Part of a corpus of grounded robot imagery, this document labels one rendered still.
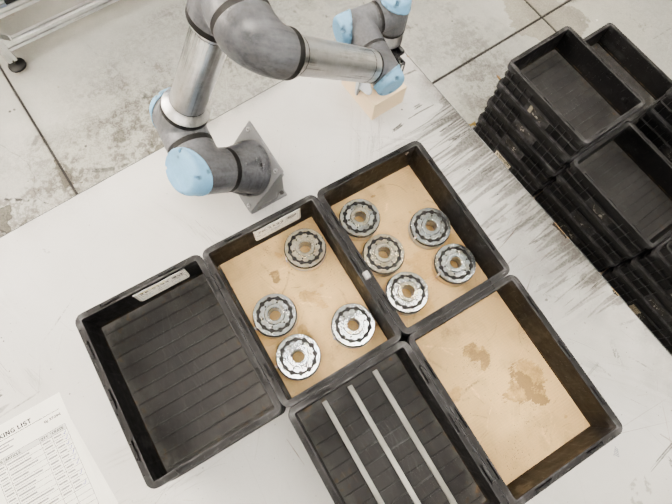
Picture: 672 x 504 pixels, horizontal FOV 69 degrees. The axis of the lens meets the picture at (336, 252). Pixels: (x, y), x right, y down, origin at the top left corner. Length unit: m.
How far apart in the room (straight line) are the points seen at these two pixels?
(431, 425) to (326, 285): 0.40
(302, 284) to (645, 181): 1.44
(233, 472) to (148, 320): 0.42
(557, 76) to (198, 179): 1.43
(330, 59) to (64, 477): 1.13
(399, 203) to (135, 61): 1.75
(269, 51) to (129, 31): 1.94
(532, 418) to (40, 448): 1.17
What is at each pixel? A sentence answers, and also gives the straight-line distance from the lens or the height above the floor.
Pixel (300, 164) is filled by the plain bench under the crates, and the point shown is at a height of 0.70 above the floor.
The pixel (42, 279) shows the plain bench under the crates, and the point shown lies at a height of 0.70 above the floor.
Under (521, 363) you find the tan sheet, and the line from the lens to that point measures 1.28.
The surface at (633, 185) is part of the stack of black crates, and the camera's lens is 2.16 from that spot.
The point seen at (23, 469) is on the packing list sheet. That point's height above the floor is 0.70.
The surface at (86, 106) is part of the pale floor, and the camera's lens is 2.63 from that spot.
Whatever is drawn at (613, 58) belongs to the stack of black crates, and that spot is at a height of 0.27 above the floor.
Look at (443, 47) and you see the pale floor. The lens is 2.72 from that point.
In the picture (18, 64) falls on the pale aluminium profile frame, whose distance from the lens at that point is 2.88.
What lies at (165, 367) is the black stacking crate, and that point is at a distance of 1.23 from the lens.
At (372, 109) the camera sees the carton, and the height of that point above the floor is 0.75.
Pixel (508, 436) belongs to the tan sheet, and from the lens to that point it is 1.25.
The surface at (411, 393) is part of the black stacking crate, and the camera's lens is 1.20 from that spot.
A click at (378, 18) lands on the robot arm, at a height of 1.08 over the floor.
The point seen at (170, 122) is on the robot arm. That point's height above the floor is 0.98.
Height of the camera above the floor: 2.00
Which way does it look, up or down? 72 degrees down
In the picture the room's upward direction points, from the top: 8 degrees clockwise
